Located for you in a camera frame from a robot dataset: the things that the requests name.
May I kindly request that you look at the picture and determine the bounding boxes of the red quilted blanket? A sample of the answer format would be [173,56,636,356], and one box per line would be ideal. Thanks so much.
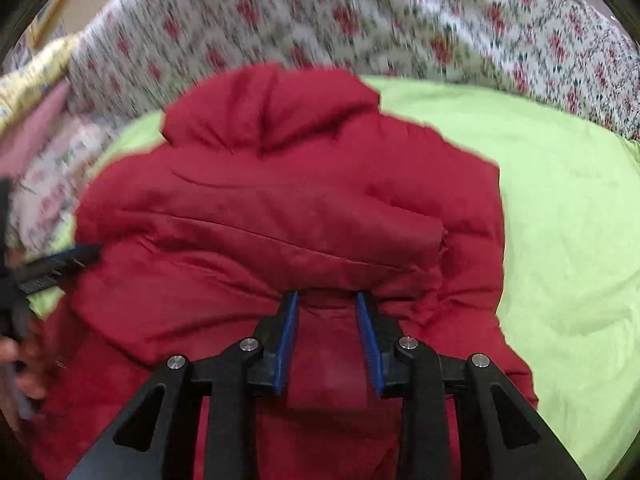
[30,62,540,480]

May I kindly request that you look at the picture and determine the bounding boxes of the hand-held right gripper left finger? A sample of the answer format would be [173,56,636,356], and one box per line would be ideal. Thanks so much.
[67,290,301,480]

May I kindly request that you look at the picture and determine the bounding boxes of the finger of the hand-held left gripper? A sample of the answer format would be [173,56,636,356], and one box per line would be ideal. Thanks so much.
[17,241,104,307]

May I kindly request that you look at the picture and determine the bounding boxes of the pastel floral pillow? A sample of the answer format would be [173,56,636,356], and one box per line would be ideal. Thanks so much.
[10,110,108,253]

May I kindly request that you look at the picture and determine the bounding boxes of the person's left hand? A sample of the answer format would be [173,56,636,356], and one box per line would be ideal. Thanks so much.
[0,317,53,403]

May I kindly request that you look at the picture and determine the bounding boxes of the pink pillow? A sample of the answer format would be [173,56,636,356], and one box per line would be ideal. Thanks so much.
[0,80,71,176]

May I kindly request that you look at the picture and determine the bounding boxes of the red rose floral blanket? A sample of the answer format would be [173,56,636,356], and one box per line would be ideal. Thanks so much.
[65,0,640,141]

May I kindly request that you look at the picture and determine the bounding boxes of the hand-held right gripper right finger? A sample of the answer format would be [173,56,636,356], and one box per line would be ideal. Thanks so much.
[354,291,588,480]

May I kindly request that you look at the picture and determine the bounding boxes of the lime green bed sheet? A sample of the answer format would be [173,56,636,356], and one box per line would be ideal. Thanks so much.
[25,74,640,480]

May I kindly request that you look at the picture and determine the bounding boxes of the yellow floral cloth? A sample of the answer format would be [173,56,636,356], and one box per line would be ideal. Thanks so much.
[0,32,83,131]

